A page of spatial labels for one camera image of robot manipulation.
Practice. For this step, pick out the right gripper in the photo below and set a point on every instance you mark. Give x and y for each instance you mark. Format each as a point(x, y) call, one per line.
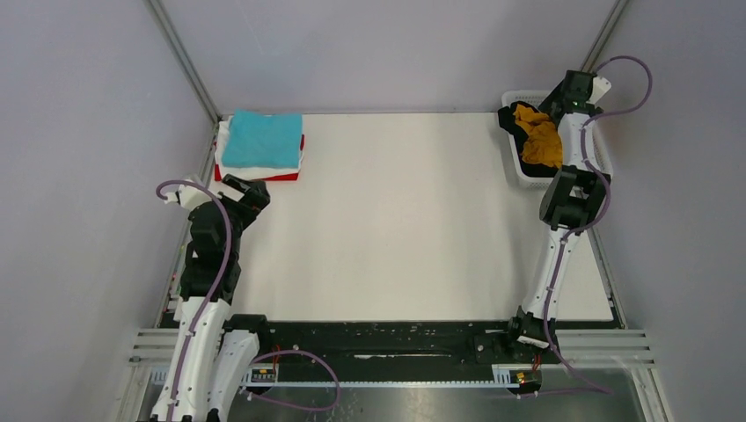
point(546, 105)

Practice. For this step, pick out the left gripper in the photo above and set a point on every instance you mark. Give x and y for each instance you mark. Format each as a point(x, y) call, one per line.
point(251, 203)

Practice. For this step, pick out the yellow t-shirt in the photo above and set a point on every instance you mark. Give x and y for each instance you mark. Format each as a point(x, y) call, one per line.
point(543, 144)

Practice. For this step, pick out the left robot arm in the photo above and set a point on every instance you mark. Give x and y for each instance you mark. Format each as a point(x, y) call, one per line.
point(206, 362)

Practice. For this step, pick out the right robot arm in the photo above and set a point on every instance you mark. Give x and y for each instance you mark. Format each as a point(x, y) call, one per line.
point(570, 204)

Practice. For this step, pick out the white plastic basket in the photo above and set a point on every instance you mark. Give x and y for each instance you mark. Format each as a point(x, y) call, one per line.
point(523, 178)

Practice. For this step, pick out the folded white t-shirt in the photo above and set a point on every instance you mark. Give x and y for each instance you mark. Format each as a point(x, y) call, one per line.
point(256, 172)

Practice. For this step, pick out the black t-shirt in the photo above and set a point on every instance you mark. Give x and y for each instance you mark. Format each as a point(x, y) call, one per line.
point(506, 121)

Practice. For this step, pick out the folded turquoise t-shirt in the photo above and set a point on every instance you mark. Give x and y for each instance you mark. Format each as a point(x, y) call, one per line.
point(263, 140)

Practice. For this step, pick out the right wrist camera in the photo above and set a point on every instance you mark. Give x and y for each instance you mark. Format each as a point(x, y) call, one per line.
point(600, 87)

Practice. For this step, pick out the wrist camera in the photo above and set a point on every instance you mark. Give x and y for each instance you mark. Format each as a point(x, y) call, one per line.
point(600, 87)
point(186, 193)

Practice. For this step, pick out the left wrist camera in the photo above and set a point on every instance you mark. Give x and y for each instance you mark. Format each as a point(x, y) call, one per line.
point(186, 193)

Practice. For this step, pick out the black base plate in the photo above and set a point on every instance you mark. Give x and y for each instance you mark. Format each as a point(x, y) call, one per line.
point(388, 351)

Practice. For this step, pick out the white cable duct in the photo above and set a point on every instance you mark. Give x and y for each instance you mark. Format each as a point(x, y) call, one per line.
point(499, 378)

